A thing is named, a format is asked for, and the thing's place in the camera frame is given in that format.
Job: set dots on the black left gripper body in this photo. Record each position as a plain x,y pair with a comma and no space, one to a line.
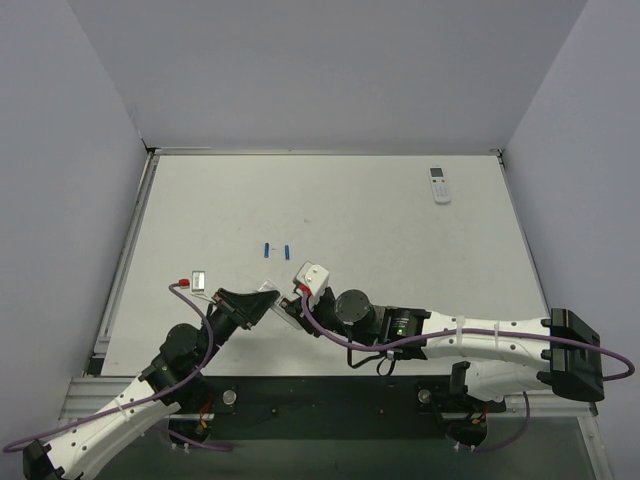
232,308

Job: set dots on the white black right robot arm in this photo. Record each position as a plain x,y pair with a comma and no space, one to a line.
492,358

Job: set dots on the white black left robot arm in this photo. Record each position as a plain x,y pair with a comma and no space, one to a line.
171,382

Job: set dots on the small white remote control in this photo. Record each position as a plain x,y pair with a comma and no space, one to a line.
439,186

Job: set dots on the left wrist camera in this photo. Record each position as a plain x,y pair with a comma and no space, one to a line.
195,283

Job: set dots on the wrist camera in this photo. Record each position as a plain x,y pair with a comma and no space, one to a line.
312,280
195,283

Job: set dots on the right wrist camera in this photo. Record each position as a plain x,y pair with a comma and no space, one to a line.
312,280

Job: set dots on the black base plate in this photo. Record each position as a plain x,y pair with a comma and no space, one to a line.
232,409

